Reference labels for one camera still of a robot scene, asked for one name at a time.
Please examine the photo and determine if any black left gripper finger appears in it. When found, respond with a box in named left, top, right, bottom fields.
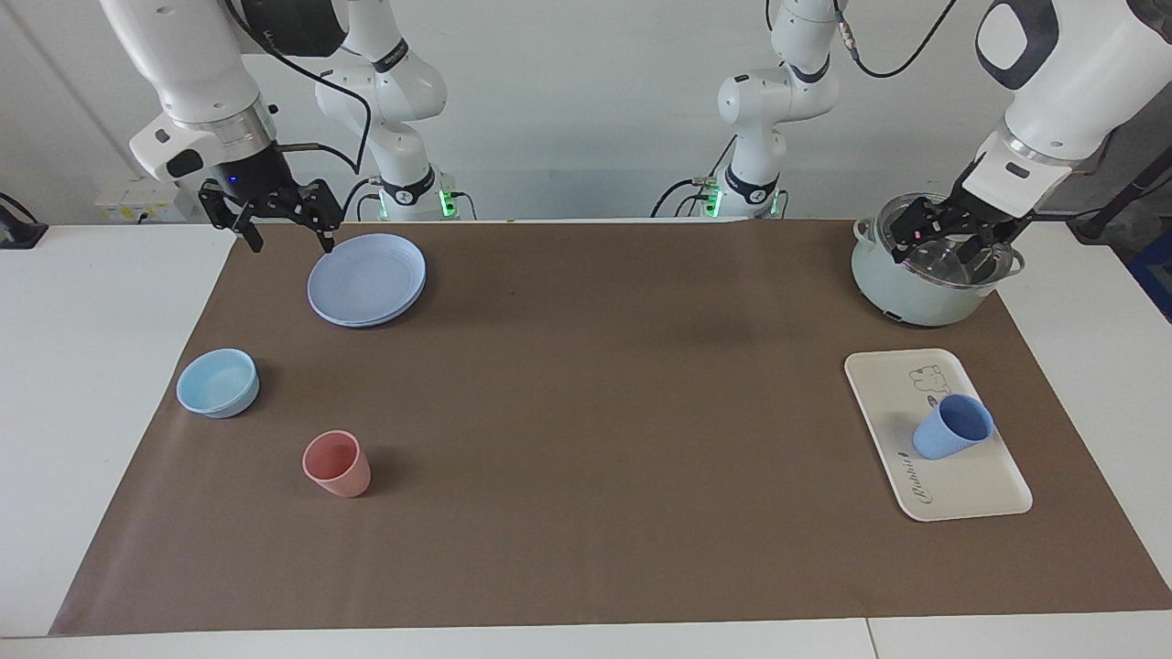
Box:
left=957, top=233, right=1017, bottom=275
left=902, top=197, right=958, bottom=257

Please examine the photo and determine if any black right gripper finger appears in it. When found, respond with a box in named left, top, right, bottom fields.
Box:
left=291, top=180, right=344, bottom=254
left=199, top=183, right=265, bottom=254

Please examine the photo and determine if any blue ribbed cup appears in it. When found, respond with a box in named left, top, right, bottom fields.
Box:
left=912, top=394, right=994, bottom=461

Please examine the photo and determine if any pink cup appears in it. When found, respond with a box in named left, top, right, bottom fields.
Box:
left=302, top=430, right=373, bottom=499

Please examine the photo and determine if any cream tray with rabbit print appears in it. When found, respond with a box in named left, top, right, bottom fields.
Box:
left=843, top=348, right=1034, bottom=523

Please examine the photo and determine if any mint green electric pot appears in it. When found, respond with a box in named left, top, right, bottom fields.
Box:
left=852, top=192, right=1026, bottom=328

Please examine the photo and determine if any pale blue plate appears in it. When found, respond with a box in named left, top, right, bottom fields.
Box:
left=308, top=233, right=428, bottom=329

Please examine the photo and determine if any black stand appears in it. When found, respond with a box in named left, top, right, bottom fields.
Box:
left=1067, top=169, right=1172, bottom=243

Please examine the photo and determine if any blue box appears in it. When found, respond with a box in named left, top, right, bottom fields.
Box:
left=1128, top=229, right=1172, bottom=323

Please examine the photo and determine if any light blue bowl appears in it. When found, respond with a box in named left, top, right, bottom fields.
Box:
left=176, top=348, right=261, bottom=419

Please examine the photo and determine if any black table clamp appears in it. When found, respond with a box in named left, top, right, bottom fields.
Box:
left=0, top=192, right=49, bottom=250

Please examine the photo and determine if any brown paper table mat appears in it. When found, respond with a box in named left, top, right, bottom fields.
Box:
left=48, top=220, right=1172, bottom=637

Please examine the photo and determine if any black right base cable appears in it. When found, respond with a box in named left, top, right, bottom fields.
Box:
left=341, top=177, right=381, bottom=222

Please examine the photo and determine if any black base cable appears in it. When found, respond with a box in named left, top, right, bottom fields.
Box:
left=652, top=178, right=708, bottom=219
left=341, top=177, right=381, bottom=222

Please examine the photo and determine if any white wall socket strip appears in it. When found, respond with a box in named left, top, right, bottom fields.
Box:
left=94, top=178, right=201, bottom=223

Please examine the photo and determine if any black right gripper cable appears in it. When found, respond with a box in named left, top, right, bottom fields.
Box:
left=224, top=0, right=374, bottom=175

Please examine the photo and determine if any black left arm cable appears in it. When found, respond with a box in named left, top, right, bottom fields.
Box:
left=829, top=0, right=958, bottom=79

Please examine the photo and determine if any black left base cable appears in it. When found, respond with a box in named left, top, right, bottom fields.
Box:
left=652, top=178, right=708, bottom=219

